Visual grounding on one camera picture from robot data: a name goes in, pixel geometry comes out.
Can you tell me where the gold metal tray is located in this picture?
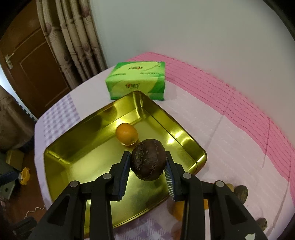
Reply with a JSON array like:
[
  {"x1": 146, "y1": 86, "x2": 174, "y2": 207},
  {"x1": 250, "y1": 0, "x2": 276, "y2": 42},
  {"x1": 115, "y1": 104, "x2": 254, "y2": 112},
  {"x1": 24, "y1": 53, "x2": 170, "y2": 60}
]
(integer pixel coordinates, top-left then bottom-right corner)
[{"x1": 44, "y1": 91, "x2": 207, "y2": 227}]

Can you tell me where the dark purple passion fruit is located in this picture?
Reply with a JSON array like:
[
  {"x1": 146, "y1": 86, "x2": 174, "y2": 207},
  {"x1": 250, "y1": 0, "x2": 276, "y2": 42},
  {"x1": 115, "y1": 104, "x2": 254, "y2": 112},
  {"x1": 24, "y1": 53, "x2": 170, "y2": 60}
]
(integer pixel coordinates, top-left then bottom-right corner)
[{"x1": 130, "y1": 139, "x2": 166, "y2": 181}]

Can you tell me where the orange tangerine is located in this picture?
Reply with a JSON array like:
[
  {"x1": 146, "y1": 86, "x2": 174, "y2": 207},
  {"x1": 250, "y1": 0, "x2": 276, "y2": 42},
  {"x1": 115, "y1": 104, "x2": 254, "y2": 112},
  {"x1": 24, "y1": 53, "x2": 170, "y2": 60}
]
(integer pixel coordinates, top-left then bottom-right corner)
[
  {"x1": 170, "y1": 201, "x2": 185, "y2": 222},
  {"x1": 115, "y1": 123, "x2": 138, "y2": 146}
]

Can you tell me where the brown longan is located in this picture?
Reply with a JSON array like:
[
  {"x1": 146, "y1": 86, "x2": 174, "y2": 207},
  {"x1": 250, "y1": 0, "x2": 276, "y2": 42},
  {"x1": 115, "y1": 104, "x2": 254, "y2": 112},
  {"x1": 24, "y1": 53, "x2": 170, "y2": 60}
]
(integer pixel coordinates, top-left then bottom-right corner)
[{"x1": 256, "y1": 217, "x2": 268, "y2": 231}]

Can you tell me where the yellow toy on floor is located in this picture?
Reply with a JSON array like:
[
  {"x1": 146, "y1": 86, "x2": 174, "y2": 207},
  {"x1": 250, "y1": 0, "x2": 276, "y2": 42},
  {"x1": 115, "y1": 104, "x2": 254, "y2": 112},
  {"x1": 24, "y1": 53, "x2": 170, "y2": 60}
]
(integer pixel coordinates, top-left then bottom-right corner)
[{"x1": 18, "y1": 167, "x2": 30, "y2": 186}]

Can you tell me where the pink purple checked tablecloth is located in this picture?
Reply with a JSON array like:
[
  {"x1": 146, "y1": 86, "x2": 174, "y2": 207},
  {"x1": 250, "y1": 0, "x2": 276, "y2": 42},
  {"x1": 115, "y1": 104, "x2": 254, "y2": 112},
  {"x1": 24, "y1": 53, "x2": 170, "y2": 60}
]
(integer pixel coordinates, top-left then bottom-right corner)
[{"x1": 34, "y1": 52, "x2": 294, "y2": 239}]

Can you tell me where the cardboard box on floor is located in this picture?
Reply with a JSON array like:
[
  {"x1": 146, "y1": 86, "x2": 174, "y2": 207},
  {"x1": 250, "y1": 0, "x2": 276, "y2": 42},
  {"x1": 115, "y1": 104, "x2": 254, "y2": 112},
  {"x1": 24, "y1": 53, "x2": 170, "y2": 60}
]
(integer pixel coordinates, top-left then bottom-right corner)
[{"x1": 6, "y1": 150, "x2": 24, "y2": 171}]

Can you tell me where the brown draped armchair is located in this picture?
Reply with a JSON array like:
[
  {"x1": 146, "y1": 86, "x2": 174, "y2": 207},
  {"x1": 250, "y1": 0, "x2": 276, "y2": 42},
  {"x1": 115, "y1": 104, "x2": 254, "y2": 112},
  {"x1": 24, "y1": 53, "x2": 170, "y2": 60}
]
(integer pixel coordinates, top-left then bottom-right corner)
[{"x1": 0, "y1": 88, "x2": 35, "y2": 150}]

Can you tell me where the green tissue pack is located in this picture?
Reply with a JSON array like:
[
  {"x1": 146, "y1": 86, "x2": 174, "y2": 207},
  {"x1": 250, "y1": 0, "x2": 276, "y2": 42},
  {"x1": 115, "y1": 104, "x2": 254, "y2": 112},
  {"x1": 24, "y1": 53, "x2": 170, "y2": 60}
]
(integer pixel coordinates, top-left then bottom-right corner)
[{"x1": 105, "y1": 61, "x2": 166, "y2": 100}]

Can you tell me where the brown wooden door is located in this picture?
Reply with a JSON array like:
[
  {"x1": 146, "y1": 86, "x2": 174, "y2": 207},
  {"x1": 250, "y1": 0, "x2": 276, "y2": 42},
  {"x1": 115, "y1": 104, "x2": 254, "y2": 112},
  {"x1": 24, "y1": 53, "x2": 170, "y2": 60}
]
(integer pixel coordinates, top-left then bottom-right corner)
[{"x1": 1, "y1": 1, "x2": 70, "y2": 118}]

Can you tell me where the beige patterned curtain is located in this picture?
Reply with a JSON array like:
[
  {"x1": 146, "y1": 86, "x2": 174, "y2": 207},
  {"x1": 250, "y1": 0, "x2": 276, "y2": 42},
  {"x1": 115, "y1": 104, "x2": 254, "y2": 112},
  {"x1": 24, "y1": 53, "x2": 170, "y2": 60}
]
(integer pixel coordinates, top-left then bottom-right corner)
[{"x1": 36, "y1": 0, "x2": 107, "y2": 90}]

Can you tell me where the white cable on floor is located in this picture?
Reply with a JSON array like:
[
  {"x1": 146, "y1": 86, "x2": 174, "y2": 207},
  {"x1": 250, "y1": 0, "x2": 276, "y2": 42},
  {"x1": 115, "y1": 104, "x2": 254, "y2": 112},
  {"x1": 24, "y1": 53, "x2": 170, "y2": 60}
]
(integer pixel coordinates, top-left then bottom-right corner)
[{"x1": 23, "y1": 203, "x2": 46, "y2": 219}]

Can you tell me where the silver door handle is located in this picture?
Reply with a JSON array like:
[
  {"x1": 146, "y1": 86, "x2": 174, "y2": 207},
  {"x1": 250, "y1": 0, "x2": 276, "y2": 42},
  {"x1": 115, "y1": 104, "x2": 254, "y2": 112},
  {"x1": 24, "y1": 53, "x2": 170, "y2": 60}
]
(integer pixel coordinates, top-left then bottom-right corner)
[{"x1": 4, "y1": 52, "x2": 15, "y2": 70}]

